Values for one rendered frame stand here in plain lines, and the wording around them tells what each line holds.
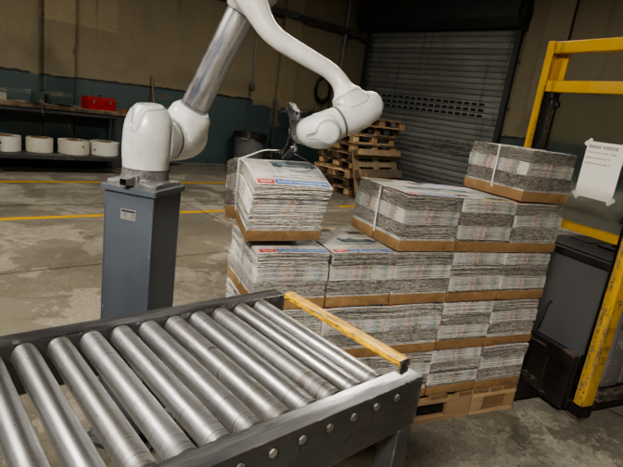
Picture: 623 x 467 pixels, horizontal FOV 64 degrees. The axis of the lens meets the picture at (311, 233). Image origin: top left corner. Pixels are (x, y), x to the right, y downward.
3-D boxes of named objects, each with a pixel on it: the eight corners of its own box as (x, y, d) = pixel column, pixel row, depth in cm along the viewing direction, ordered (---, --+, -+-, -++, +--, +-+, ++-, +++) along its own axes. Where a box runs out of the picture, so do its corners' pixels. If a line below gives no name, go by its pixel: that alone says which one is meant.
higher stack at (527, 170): (420, 373, 274) (470, 139, 242) (463, 369, 286) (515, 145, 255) (467, 416, 240) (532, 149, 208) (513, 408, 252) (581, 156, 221)
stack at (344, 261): (212, 398, 225) (230, 222, 205) (421, 373, 274) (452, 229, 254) (235, 456, 192) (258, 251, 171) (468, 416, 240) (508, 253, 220)
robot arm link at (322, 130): (301, 153, 160) (335, 137, 164) (322, 156, 147) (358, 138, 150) (289, 121, 157) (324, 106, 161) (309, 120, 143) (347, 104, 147)
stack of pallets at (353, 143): (355, 184, 971) (366, 117, 939) (395, 195, 909) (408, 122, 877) (308, 184, 877) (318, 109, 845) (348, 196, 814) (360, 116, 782)
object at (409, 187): (360, 178, 222) (360, 176, 222) (411, 182, 235) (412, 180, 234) (408, 195, 190) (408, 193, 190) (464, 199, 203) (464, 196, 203)
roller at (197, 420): (103, 336, 112) (119, 347, 115) (207, 461, 79) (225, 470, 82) (118, 319, 113) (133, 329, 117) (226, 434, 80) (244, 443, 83)
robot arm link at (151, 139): (109, 165, 166) (112, 98, 161) (143, 161, 183) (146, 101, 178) (151, 173, 162) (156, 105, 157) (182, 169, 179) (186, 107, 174)
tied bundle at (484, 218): (404, 228, 241) (413, 182, 236) (452, 230, 253) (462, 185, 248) (453, 252, 208) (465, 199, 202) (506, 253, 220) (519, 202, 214)
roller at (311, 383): (222, 322, 133) (227, 306, 133) (343, 416, 100) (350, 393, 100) (206, 321, 130) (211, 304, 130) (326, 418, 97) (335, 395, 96)
